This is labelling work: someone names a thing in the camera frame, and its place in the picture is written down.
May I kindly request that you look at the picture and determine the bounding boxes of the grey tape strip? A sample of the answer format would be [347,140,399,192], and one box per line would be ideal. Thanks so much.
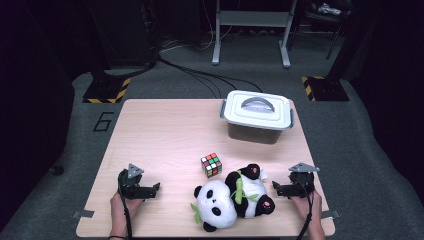
[320,209,341,220]
[72,209,96,220]

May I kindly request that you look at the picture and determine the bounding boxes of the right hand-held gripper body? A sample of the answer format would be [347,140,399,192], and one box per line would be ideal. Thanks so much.
[287,162,320,200]

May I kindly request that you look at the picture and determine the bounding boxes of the white lid with grey handle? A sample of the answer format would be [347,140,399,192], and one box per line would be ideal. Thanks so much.
[219,89,296,131]

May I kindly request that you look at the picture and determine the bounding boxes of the colourful puzzle cube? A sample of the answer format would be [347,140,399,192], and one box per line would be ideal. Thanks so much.
[200,152,223,179]

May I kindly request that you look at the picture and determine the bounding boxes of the dark chair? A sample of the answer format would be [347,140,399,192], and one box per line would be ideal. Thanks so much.
[293,0,355,61]

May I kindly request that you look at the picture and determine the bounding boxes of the black yellow striped base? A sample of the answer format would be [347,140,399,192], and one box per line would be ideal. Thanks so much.
[301,75,350,102]
[82,77,132,104]

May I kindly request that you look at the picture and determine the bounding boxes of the left hand-held gripper cable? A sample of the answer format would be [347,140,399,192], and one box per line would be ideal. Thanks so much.
[117,186,134,240]

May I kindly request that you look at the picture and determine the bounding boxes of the person's right hand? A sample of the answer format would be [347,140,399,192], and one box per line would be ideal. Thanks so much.
[291,189,326,240]

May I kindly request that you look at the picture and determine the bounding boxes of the dark cabinet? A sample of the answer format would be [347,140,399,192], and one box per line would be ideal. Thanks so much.
[89,0,158,68]

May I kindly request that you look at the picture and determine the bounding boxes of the black floor cables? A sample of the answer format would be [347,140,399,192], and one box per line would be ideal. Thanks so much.
[156,53,264,100]

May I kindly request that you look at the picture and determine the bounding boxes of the grey metal stand frame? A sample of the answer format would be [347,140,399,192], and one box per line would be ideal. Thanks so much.
[211,0,298,69]

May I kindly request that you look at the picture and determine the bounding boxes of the right hand-held gripper cable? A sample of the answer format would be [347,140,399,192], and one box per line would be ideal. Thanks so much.
[294,178,316,240]

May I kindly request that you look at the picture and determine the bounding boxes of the person's left hand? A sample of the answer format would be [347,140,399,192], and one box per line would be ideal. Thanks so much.
[109,191,144,238]

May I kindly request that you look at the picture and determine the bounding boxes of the hand-held gripper cable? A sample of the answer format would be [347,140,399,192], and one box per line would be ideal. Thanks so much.
[294,178,316,240]
[117,186,134,240]

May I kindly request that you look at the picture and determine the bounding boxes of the panda plush toy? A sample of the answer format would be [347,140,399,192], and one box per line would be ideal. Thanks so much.
[189,163,276,233]

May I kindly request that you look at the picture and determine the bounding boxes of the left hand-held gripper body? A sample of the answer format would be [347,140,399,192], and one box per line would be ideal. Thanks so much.
[117,163,148,201]

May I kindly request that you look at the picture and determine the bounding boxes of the clear plastic storage box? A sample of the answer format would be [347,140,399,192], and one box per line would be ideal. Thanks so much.
[227,121,284,145]

